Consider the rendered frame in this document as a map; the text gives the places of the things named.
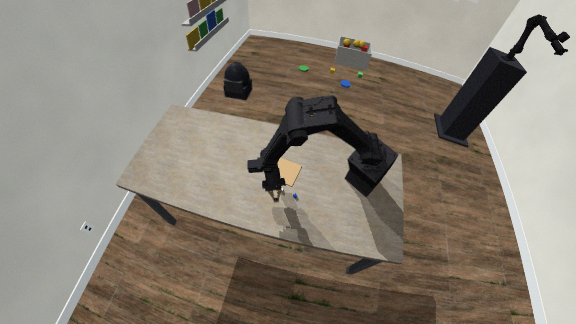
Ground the tan flat mat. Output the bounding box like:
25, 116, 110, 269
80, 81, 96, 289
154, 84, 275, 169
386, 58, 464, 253
278, 158, 302, 186

